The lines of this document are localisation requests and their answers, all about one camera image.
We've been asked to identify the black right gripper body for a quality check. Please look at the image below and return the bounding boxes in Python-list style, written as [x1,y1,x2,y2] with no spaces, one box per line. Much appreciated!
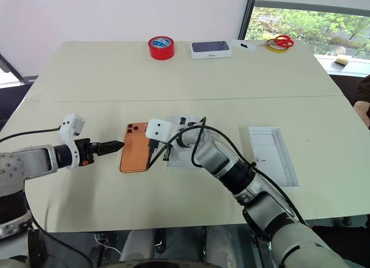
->
[148,137,175,155]

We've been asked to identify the black window frame post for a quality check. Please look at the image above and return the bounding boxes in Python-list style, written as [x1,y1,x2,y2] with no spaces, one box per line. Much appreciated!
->
[238,0,259,41]

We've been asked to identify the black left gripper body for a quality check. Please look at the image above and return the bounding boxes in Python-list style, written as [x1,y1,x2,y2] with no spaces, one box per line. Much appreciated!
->
[75,138,98,167]

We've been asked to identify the white box with phone print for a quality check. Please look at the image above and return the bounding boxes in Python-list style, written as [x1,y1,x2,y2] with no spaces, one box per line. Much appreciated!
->
[189,41,234,60]

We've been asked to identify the black slanted stand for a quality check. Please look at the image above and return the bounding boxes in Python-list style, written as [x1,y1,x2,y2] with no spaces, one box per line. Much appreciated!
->
[0,52,39,87]

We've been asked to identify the yellow tape roll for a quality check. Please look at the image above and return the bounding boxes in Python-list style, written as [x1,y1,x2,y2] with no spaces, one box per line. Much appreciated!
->
[265,41,290,53]

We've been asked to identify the white phone box lid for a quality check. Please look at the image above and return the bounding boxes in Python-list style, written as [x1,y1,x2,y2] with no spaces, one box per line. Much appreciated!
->
[248,126,300,189]

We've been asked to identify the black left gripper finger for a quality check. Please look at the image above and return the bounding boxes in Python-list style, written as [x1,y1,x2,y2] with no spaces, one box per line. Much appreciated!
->
[94,139,126,149]
[96,147,123,157]

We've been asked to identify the white card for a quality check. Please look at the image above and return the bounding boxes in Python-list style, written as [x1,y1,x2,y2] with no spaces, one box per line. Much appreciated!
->
[230,39,257,52]

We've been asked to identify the red handled scissors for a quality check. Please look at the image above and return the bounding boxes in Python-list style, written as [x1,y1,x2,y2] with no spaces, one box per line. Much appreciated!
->
[258,34,295,48]

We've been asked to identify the orange smartphone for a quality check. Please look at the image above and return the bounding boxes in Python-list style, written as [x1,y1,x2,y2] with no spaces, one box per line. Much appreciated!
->
[119,122,153,174]

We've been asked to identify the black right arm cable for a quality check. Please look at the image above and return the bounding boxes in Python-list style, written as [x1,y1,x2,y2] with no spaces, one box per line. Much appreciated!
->
[145,116,308,226]

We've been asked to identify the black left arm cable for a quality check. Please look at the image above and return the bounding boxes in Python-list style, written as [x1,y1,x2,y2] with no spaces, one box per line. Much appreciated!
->
[0,127,62,143]

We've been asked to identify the thin white wire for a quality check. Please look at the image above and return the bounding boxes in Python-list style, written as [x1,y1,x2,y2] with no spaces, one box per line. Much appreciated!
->
[94,233,123,255]

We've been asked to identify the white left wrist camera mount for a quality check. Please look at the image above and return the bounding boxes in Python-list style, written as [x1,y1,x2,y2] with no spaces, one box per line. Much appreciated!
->
[57,113,87,171]

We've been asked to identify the pale rounded leg cover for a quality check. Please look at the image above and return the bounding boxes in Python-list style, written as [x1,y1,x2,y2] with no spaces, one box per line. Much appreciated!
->
[201,225,242,263]
[119,228,158,263]

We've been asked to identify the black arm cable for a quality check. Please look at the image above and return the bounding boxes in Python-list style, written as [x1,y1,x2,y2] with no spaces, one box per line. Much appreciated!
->
[0,127,62,143]
[145,116,308,226]

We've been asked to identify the white phone box base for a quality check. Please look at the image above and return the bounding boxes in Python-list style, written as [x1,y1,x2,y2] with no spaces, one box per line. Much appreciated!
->
[166,115,205,168]

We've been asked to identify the person in dark clothes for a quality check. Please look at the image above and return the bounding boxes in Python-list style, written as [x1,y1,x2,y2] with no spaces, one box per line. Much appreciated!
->
[353,75,370,129]

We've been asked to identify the red tape roll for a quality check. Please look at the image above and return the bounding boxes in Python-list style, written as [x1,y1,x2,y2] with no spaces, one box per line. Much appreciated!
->
[147,35,176,61]

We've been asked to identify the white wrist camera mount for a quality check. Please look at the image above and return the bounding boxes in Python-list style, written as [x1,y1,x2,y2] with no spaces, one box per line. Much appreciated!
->
[145,118,180,145]
[57,113,87,171]

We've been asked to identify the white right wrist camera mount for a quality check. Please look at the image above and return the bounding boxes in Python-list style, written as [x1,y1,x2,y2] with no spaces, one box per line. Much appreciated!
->
[145,118,180,145]

